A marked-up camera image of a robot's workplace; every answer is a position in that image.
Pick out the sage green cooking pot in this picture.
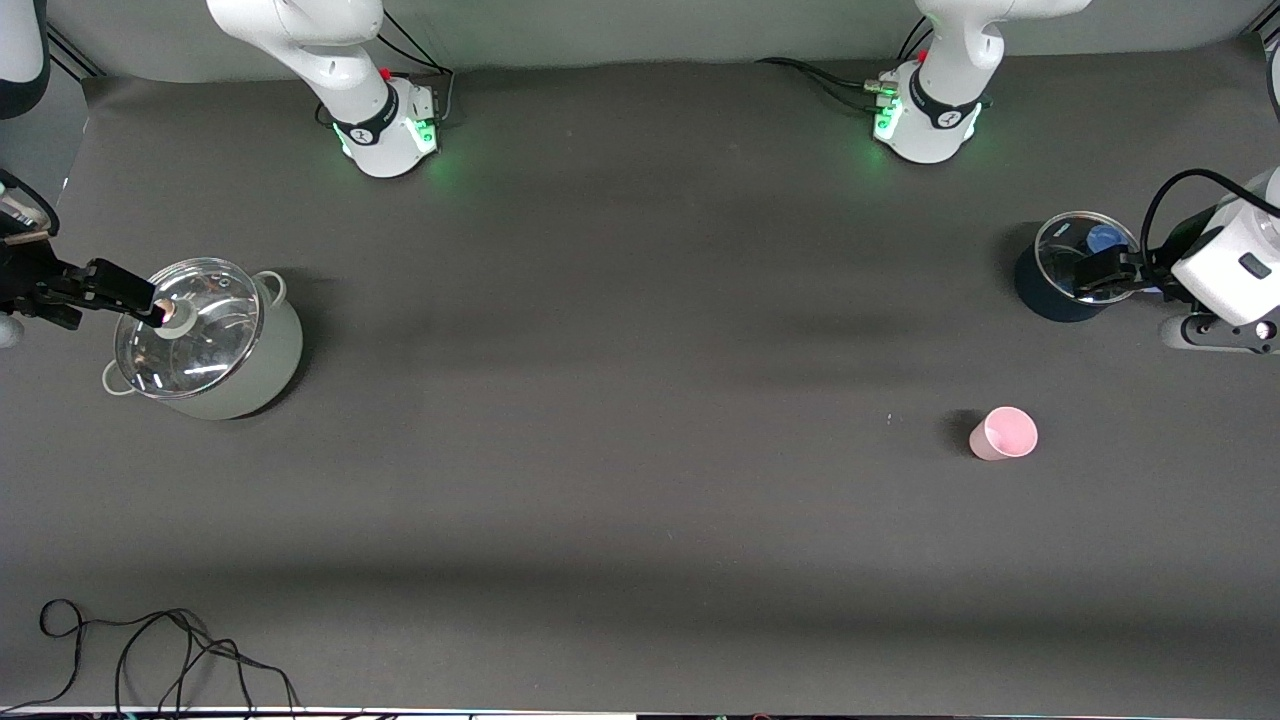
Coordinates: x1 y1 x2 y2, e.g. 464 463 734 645
100 257 304 421

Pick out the black right arm base cable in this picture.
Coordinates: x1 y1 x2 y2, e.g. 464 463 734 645
378 10 457 129

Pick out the white beige curved device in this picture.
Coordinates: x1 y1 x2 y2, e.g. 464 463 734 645
0 190 49 241

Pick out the black arm base cable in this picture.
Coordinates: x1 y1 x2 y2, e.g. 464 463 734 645
755 15 936 113
378 10 457 129

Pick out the dark blue saucepan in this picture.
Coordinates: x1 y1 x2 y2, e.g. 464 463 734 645
1013 210 1146 323

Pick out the glass pot lid beige knob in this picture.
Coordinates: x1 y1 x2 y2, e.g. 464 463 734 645
113 257 263 399

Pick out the black left arm base cable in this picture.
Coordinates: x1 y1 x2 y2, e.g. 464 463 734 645
755 15 936 113

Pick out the thin black loose cable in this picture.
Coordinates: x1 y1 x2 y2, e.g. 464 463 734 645
0 598 303 717

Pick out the black metal frame rail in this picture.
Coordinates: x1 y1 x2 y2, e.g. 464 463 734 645
45 25 103 81

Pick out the pink plastic cup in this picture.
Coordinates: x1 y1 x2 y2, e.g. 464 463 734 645
968 405 1039 462

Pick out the dark grey table mat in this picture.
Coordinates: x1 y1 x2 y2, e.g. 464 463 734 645
0 40 1280 713

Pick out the glass lid blue knob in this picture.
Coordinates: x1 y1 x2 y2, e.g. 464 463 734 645
1033 210 1143 304

